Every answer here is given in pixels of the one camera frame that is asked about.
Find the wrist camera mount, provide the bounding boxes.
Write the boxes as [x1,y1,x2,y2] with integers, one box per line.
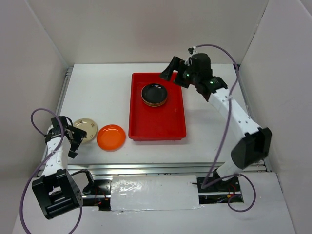
[188,46,198,56]
[46,116,73,137]

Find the orange plate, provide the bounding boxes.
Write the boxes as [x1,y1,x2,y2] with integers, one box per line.
[96,124,126,152]

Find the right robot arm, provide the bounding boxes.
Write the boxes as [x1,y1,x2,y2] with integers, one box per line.
[160,53,272,191]

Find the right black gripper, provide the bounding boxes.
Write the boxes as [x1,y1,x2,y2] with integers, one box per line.
[159,57,199,89]

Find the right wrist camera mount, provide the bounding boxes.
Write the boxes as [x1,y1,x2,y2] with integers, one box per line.
[188,46,198,56]

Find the black plate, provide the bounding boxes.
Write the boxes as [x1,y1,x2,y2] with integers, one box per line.
[141,83,168,103]

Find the beige plate with characters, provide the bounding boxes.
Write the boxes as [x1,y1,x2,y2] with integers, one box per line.
[74,118,98,144]

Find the yellow patterned plate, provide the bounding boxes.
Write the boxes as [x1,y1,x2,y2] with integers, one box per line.
[146,103,164,108]

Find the white front cover panel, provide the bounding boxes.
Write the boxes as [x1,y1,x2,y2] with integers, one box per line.
[110,175,200,211]

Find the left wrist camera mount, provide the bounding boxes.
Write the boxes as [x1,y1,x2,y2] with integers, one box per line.
[46,116,73,137]

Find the red plastic bin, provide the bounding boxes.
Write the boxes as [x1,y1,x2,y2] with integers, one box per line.
[128,73,187,141]

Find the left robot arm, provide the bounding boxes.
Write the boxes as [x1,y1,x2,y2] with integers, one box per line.
[32,126,96,219]

